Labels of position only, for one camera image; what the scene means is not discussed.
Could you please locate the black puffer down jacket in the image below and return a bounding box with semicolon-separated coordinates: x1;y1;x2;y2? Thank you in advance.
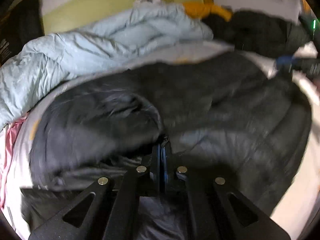
21;51;313;240

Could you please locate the black fluffy fleece coat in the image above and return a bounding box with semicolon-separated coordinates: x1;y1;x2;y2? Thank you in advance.
202;10;311;59

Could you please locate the orange yellow garment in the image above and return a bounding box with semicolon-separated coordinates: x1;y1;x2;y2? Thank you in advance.
182;2;233;21

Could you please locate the pink and white blanket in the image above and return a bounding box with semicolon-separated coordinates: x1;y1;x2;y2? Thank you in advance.
0;114;28;211

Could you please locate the light blue crumpled duvet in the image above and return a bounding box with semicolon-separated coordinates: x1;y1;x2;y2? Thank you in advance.
1;3;213;126

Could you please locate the black hanging garment bag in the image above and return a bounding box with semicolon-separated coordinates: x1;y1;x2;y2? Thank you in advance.
0;0;44;65

